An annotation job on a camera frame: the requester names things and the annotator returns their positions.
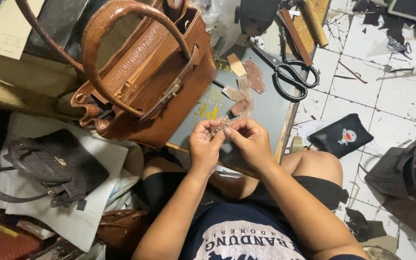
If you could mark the person's right hand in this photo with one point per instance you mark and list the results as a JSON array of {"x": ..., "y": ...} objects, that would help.
[{"x": 253, "y": 148}]

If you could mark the person's left hand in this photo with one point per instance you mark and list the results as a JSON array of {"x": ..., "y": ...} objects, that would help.
[{"x": 202, "y": 148}]

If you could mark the dark grey handbag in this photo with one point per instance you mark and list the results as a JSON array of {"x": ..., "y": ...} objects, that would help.
[{"x": 403, "y": 184}]

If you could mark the tan leather piece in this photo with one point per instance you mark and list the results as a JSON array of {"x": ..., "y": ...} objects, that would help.
[{"x": 237, "y": 65}]

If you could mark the plain brown handbag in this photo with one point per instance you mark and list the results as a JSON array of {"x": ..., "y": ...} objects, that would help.
[{"x": 121, "y": 229}]

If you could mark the brown crocodile leather handbag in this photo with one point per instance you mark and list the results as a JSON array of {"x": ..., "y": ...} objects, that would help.
[{"x": 150, "y": 79}]

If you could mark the dark leather scrap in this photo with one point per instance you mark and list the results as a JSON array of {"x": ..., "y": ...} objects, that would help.
[{"x": 363, "y": 225}]

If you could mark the clear plastic bag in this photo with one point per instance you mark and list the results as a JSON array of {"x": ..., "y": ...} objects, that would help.
[{"x": 215, "y": 18}]

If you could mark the heap of black scraps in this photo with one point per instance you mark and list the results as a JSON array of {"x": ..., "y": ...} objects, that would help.
[{"x": 392, "y": 18}]

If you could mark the black handbag with gold clasp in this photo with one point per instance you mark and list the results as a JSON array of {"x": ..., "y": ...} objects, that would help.
[{"x": 56, "y": 166}]

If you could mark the person's dark printed shirt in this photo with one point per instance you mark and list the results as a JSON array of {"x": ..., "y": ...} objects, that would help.
[{"x": 237, "y": 234}]

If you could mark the black machine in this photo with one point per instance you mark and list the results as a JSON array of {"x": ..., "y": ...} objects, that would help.
[{"x": 256, "y": 16}]

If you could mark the yellow marker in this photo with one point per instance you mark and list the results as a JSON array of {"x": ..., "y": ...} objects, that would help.
[{"x": 7, "y": 231}]

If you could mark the grey printed work board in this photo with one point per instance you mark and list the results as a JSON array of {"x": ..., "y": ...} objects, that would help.
[{"x": 265, "y": 112}]

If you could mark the person's black shorts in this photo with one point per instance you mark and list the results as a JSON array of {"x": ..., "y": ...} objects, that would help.
[{"x": 312, "y": 191}]

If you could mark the white sheet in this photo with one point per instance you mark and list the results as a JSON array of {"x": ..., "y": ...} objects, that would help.
[{"x": 85, "y": 220}]

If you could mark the small metal clasp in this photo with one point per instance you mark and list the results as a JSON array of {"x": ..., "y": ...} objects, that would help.
[{"x": 222, "y": 124}]

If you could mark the black cartoon pouch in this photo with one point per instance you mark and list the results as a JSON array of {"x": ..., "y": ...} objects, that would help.
[{"x": 338, "y": 137}]

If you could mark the cream paper card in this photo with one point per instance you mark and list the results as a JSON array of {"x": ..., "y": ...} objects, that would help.
[{"x": 11, "y": 29}]

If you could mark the red textured material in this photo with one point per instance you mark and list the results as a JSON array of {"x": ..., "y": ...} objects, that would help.
[{"x": 2, "y": 245}]

